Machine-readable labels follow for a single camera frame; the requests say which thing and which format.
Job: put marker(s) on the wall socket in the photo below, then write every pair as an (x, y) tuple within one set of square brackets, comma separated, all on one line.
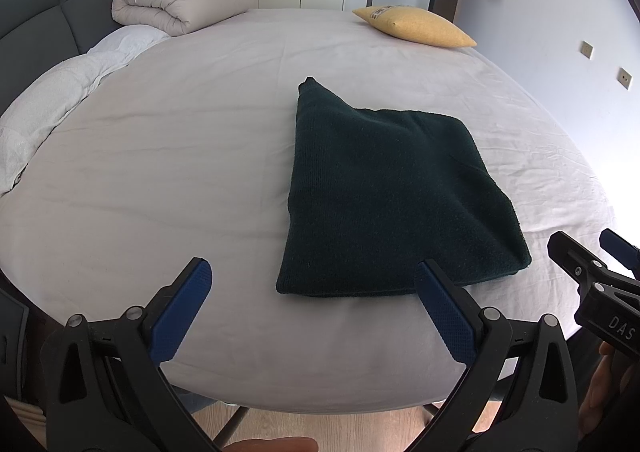
[(587, 50), (625, 78)]

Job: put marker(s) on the dark grey padded headboard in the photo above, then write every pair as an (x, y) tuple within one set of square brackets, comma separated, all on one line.
[(45, 7)]

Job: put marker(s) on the dark bedside cabinet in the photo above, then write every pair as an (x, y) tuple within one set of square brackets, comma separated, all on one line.
[(12, 332)]

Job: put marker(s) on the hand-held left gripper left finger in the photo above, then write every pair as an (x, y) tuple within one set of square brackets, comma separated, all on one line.
[(185, 307)]

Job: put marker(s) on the person's right hand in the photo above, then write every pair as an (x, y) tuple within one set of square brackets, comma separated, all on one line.
[(600, 392)]

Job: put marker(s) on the bed with white sheet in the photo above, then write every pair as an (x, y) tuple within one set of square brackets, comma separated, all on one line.
[(175, 157)]

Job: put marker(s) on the dark green sweater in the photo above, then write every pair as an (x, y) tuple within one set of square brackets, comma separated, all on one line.
[(390, 192)]

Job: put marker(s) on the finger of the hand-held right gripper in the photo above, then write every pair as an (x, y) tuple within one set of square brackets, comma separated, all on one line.
[(622, 249), (575, 257)]

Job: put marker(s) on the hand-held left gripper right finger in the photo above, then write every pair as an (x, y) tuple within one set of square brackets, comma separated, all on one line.
[(445, 312)]

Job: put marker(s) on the yellow pillow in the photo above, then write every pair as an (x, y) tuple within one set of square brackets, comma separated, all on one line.
[(420, 24)]

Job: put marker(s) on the white pillow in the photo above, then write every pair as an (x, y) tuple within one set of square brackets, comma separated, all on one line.
[(50, 97)]

